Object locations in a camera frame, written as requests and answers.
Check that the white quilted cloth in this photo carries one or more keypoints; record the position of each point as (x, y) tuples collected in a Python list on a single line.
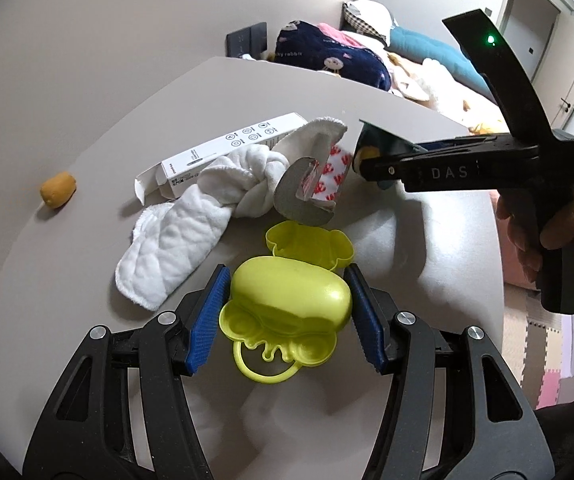
[(177, 240)]

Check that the teal cushion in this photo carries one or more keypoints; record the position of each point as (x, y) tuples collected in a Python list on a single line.
[(432, 55)]

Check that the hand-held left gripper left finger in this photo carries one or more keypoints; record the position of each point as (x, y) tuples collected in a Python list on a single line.
[(209, 320)]

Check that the lime frog toy mold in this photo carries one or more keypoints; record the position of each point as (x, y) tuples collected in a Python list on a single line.
[(287, 295)]

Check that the yellow toy mold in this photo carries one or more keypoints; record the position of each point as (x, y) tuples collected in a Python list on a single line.
[(312, 245)]

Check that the foam puzzle floor mat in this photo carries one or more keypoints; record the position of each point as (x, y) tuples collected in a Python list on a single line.
[(542, 340)]

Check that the small orange sponge toy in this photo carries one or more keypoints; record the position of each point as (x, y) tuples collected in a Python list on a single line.
[(58, 190)]

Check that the yellow duck plush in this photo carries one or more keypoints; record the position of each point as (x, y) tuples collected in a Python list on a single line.
[(482, 127)]

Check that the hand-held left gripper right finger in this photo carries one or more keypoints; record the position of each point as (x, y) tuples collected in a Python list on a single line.
[(367, 320)]

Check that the dark wall socket panel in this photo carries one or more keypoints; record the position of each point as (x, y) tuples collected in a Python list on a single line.
[(259, 37), (239, 42)]

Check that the navy printed blanket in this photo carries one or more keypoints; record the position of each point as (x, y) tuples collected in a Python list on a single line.
[(327, 52)]

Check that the long white cardboard box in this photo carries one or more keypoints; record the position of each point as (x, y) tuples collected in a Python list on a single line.
[(227, 147)]

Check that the white goose plush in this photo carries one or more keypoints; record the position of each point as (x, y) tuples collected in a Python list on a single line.
[(437, 80)]

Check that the checked pillow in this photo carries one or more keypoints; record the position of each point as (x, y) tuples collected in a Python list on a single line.
[(367, 17)]

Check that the pink cloth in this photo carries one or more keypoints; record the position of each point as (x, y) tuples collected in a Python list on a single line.
[(347, 37)]

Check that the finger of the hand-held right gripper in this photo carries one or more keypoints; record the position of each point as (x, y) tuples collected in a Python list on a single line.
[(382, 170), (457, 144)]

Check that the dark open doorway door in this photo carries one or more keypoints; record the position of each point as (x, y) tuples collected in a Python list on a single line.
[(532, 25)]

